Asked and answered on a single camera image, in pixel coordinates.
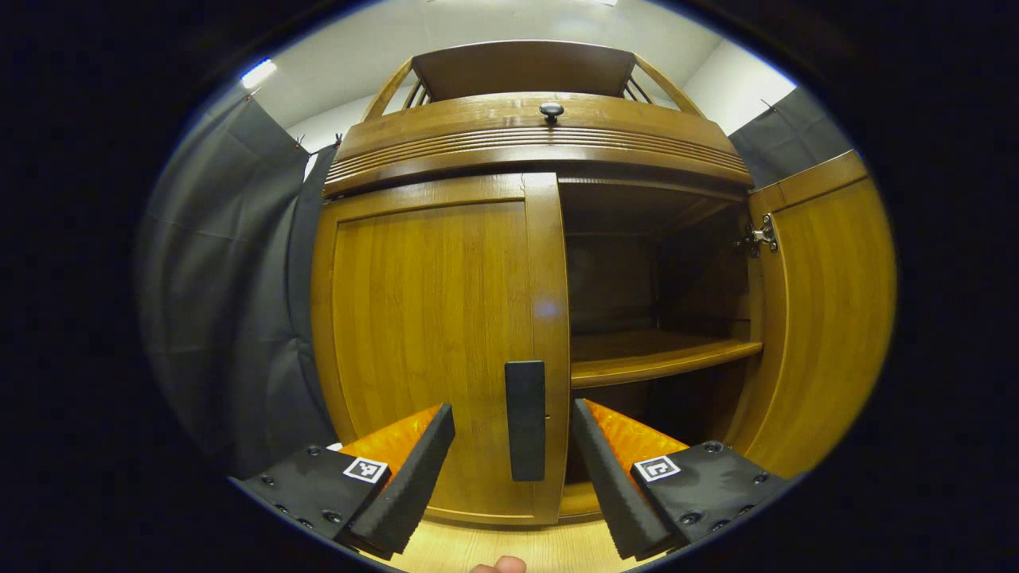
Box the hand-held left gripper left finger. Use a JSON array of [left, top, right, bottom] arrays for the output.
[[231, 402, 456, 558]]

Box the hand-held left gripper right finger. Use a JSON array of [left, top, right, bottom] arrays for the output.
[[572, 398, 797, 562]]

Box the wooden double-door shoe cabinet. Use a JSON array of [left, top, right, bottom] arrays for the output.
[[310, 40, 765, 526]]

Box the wooden shoe cabinet door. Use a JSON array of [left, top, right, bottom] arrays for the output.
[[728, 150, 898, 478], [310, 173, 572, 526]]

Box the metal door hinge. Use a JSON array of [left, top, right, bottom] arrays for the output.
[[744, 215, 779, 255]]

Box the black backdrop cloth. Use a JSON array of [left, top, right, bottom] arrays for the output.
[[135, 86, 857, 478]]

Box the wooden drawer with black knob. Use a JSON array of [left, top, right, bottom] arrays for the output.
[[322, 93, 753, 196]]

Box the small ceiling light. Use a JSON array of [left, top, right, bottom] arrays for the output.
[[241, 58, 278, 90]]

